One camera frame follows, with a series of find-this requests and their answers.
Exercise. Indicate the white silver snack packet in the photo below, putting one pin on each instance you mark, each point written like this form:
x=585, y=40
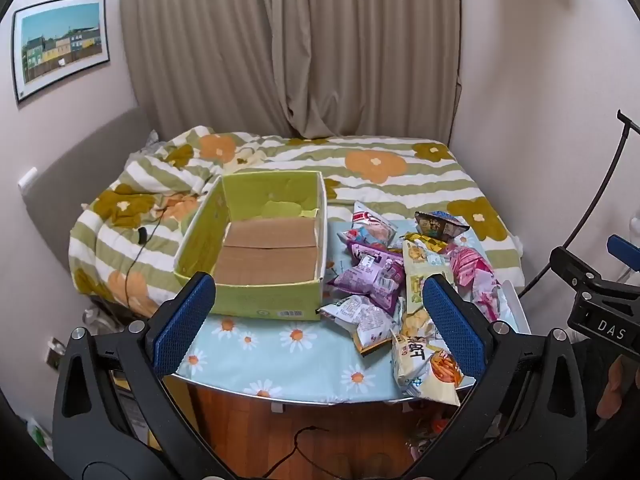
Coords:
x=362, y=320

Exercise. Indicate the floral striped blanket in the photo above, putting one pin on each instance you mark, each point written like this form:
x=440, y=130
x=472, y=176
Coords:
x=390, y=170

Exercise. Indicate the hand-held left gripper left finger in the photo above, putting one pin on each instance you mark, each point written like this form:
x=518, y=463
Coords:
x=184, y=325

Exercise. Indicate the person's right hand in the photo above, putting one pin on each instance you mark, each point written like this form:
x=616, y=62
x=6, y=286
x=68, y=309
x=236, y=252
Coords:
x=617, y=390

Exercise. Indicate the purple snack packet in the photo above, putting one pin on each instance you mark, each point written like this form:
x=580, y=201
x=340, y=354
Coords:
x=372, y=272

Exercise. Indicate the beige curtain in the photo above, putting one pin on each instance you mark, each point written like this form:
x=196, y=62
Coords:
x=295, y=45

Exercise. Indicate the red and white snack packet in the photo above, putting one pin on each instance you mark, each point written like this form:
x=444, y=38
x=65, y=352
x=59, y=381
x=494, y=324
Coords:
x=370, y=225

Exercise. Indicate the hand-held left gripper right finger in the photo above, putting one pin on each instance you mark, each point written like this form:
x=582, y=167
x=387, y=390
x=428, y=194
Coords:
x=455, y=332

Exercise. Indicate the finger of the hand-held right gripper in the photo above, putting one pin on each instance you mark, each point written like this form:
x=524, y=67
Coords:
x=624, y=251

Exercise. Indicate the daisy print tablecloth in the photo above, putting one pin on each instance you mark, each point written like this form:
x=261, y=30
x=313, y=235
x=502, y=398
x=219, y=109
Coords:
x=280, y=355

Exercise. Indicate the dark snack packet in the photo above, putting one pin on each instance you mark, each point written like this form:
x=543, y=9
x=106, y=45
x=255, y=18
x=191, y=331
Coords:
x=440, y=225

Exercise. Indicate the framed wall picture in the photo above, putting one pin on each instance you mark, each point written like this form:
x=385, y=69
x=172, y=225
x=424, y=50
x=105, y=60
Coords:
x=60, y=45

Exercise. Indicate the crumpled white plastic bag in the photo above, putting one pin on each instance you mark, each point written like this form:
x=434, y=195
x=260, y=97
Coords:
x=97, y=317

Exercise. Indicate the green cardboard box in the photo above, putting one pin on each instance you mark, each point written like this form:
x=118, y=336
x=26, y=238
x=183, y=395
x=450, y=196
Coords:
x=260, y=255

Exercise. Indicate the gold candy wrapper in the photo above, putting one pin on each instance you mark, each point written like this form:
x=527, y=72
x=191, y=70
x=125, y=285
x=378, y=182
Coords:
x=425, y=242

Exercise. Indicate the yellow chips packet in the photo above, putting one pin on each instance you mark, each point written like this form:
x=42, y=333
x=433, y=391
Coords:
x=420, y=362

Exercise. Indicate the wall socket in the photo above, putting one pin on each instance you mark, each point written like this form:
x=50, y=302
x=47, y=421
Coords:
x=52, y=352

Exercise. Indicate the yellow green snack packet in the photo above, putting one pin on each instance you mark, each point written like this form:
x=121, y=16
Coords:
x=422, y=262

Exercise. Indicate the white wall switch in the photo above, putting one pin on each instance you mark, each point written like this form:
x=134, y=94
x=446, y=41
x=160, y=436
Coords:
x=27, y=177

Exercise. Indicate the pink striped snack packet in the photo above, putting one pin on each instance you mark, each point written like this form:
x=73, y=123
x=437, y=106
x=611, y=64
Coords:
x=472, y=272

